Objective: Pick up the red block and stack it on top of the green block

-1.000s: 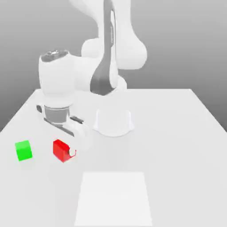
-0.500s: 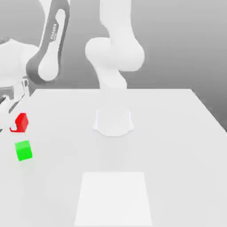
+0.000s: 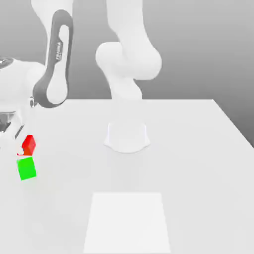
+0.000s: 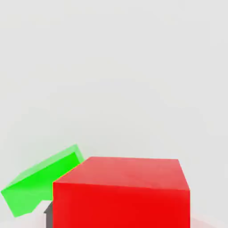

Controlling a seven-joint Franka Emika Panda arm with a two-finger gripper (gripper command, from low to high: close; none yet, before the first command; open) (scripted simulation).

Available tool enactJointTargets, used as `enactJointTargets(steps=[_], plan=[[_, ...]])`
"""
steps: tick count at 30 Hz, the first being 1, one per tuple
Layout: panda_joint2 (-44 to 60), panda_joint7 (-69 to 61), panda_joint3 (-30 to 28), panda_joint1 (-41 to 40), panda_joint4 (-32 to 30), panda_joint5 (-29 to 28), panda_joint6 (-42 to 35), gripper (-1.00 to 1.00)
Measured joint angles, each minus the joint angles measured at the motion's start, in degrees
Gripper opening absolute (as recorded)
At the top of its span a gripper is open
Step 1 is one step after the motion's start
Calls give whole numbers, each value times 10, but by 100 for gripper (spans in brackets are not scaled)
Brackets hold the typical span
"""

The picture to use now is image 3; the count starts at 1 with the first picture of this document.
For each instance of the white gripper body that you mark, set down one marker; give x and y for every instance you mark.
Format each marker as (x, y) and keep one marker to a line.
(18, 137)

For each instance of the small red cube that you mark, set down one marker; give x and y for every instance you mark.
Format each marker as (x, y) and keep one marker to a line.
(29, 144)

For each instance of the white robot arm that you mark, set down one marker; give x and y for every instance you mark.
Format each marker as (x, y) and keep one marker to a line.
(129, 59)

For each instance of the small green cube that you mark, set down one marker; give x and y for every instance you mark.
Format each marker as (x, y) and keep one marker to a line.
(26, 168)

